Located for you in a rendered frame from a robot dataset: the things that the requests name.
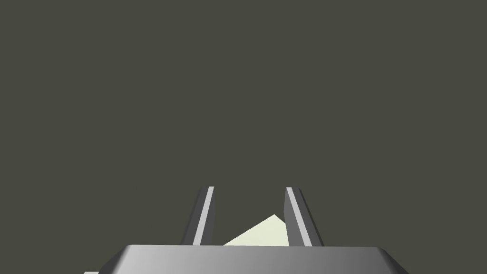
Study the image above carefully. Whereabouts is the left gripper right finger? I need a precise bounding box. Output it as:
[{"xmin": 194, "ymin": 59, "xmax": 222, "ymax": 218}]
[{"xmin": 284, "ymin": 186, "xmax": 325, "ymax": 247}]

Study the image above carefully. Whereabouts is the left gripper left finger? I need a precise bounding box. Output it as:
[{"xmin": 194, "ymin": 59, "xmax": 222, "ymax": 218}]
[{"xmin": 181, "ymin": 186, "xmax": 216, "ymax": 246}]

